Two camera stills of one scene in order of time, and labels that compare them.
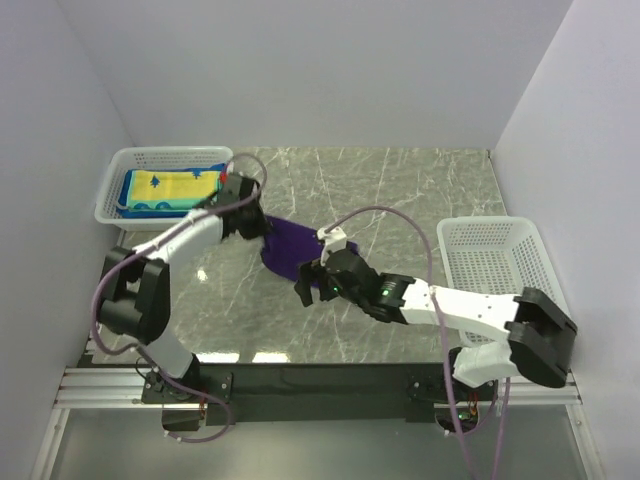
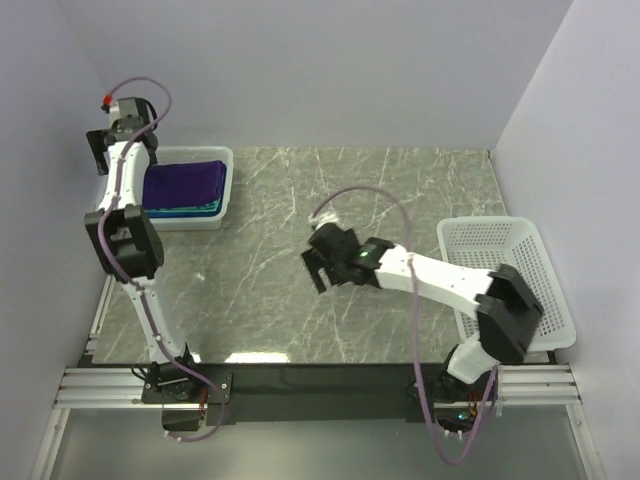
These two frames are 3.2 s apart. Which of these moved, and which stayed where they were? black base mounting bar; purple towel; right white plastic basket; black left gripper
Moved: purple towel; black left gripper
Stayed: black base mounting bar; right white plastic basket
